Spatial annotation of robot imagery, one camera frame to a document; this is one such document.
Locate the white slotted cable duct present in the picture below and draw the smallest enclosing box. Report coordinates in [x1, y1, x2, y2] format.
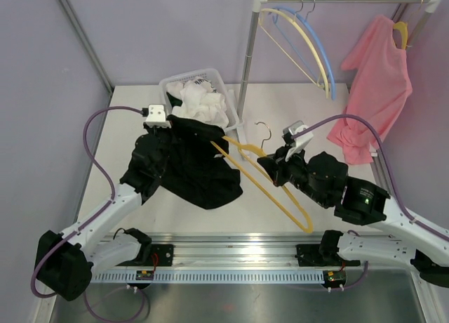
[92, 269, 324, 284]

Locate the yellow hanger back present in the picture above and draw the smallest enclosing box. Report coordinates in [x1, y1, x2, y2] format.
[393, 21, 408, 50]

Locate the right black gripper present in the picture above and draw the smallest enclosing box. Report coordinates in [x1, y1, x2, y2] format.
[260, 143, 330, 207]

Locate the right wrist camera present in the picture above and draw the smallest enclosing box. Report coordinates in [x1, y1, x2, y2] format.
[283, 120, 314, 162]

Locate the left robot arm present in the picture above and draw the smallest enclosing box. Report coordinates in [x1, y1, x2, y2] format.
[32, 128, 173, 301]

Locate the white plastic basket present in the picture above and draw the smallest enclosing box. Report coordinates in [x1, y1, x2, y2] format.
[159, 68, 240, 133]

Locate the metal clothes rack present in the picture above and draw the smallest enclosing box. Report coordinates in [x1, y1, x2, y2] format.
[234, 0, 449, 162]

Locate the light blue hanger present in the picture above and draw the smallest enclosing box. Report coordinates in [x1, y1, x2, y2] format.
[264, 0, 335, 100]

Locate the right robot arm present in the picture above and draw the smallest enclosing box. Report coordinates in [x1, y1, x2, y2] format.
[257, 147, 448, 288]

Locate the aluminium mounting rail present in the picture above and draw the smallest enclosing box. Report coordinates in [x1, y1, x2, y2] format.
[94, 231, 429, 268]

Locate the yellow hanger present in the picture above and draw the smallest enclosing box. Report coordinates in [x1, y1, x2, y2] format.
[393, 21, 408, 50]
[210, 121, 314, 235]

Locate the cream plastic hanger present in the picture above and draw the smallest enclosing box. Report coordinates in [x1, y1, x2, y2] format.
[258, 8, 319, 87]

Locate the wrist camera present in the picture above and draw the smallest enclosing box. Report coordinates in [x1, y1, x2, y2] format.
[283, 120, 314, 162]
[144, 104, 171, 128]

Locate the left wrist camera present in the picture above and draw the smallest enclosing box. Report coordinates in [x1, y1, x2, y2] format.
[144, 104, 171, 128]

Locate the black t shirt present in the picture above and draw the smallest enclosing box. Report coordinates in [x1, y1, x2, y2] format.
[121, 114, 245, 211]

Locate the white printed t shirt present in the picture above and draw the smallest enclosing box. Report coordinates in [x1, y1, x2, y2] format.
[172, 92, 229, 128]

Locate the green and white t shirt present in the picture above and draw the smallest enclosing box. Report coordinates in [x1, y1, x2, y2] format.
[164, 77, 217, 108]

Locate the yellow hanger front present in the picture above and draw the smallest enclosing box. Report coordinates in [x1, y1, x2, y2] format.
[210, 121, 314, 235]

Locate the pink t shirt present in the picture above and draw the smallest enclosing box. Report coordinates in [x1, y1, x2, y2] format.
[327, 15, 413, 165]

